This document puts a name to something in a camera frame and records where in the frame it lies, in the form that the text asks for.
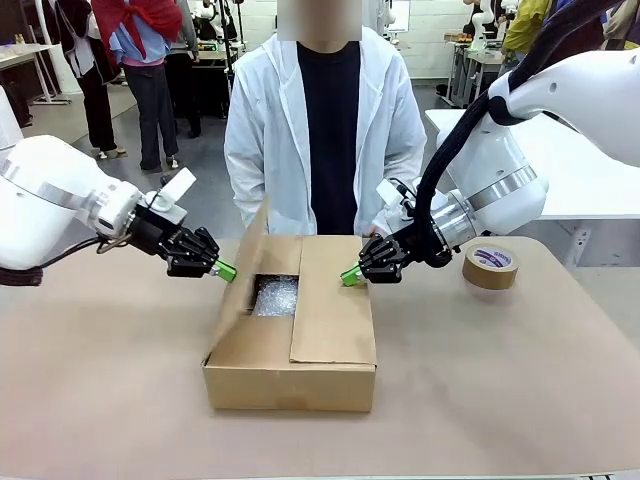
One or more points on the bystander with red cloth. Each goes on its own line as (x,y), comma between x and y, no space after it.
(145,75)

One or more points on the white side table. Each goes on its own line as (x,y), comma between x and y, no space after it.
(25,52)

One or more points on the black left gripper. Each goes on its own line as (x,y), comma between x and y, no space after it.
(155,230)

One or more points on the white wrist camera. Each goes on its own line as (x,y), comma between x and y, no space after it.
(392,200)
(175,187)

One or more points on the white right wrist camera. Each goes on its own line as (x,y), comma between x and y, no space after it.
(392,200)

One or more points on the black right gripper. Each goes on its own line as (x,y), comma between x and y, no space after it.
(411,247)

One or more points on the person's left hand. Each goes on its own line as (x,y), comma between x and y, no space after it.
(373,231)

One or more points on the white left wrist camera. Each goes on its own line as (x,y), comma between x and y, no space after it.
(175,187)

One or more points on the person in white lab coat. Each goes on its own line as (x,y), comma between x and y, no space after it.
(280,125)

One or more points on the bystander in yellow top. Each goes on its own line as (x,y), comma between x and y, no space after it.
(525,30)

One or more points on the brown packing tape roll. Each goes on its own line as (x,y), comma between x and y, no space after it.
(487,277)

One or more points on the person's left forearm white sleeve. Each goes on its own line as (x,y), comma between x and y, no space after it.
(405,185)

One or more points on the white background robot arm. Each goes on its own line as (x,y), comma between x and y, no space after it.
(482,22)

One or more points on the large white table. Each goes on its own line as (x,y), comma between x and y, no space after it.
(570,195)

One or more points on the brown cardboard box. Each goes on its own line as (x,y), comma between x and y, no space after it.
(300,380)

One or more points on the clear bubble wrap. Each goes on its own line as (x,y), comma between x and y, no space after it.
(275,297)

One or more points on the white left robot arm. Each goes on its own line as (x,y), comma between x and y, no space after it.
(45,200)

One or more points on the bystander in dark vest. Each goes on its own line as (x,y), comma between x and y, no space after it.
(90,75)

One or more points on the person's right forearm white sleeve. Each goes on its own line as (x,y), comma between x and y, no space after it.
(245,190)

